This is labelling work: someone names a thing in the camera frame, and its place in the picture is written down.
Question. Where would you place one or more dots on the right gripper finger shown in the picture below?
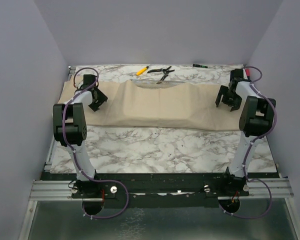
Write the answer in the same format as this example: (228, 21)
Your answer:
(234, 107)
(222, 92)

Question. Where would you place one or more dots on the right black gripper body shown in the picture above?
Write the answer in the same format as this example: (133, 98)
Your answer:
(230, 96)

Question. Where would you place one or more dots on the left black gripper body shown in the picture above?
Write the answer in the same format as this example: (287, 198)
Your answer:
(99, 98)

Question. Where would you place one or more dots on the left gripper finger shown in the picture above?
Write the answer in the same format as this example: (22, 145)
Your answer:
(94, 107)
(101, 97)

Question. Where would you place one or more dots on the beige surgical wrap cloth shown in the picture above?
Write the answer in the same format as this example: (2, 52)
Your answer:
(187, 106)

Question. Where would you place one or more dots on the wire mesh instrument tray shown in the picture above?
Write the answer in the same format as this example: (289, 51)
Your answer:
(156, 84)

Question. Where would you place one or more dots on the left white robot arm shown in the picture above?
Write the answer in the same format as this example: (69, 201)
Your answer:
(70, 130)

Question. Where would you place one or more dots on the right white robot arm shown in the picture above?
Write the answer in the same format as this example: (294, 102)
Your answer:
(257, 120)

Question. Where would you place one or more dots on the red marker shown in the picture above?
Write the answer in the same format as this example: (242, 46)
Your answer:
(247, 71)

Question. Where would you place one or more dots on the green black marker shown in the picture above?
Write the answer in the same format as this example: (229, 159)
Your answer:
(199, 66)

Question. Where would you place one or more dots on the yellow black marker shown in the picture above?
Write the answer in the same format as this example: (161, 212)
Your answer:
(141, 71)

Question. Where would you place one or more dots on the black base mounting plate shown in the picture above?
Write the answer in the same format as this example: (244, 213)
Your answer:
(152, 190)

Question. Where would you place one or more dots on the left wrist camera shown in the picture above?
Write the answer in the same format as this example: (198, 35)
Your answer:
(89, 80)

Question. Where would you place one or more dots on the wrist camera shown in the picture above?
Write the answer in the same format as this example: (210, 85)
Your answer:
(236, 73)
(89, 80)

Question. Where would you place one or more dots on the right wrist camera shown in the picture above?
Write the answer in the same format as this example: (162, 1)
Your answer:
(236, 73)

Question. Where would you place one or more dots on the black handled pliers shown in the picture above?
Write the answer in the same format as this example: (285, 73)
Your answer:
(165, 71)

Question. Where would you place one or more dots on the aluminium extrusion rail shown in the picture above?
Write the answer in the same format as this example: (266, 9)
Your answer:
(280, 188)

